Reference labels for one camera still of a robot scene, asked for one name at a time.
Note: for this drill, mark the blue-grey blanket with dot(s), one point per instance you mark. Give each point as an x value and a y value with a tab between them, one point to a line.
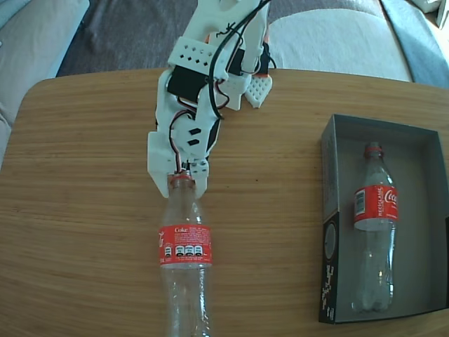
421	45

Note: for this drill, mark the dark grey rug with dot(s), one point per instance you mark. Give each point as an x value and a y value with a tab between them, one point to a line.
147	35

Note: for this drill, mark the grey cardboard box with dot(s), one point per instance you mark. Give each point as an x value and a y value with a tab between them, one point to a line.
414	175

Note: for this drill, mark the light grey sofa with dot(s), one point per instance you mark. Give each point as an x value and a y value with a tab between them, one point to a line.
336	45
31	52

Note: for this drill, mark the clear bottle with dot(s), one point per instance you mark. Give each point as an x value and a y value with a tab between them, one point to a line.
186	245
377	207

